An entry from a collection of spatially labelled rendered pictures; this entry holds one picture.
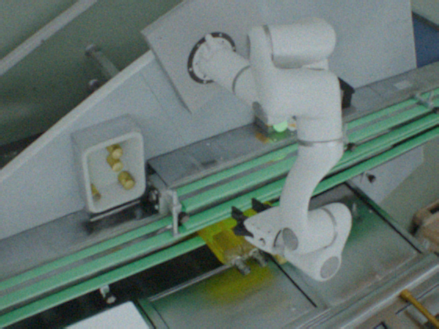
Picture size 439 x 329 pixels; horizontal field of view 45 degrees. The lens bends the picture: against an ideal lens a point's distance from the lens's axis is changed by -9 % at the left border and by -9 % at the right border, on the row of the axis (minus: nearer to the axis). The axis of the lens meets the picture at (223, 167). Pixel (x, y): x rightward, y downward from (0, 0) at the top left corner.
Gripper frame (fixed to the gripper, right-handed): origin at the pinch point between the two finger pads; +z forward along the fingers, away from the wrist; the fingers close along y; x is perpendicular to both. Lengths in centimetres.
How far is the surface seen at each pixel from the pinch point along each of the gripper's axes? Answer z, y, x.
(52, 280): 30, -43, -19
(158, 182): 35.2, -5.3, -5.6
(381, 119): 29, 77, -9
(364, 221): 23, 63, -41
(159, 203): 34.1, -6.6, -11.1
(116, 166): 37.5, -15.9, 2.3
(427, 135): 31, 108, -25
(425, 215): 174, 308, -216
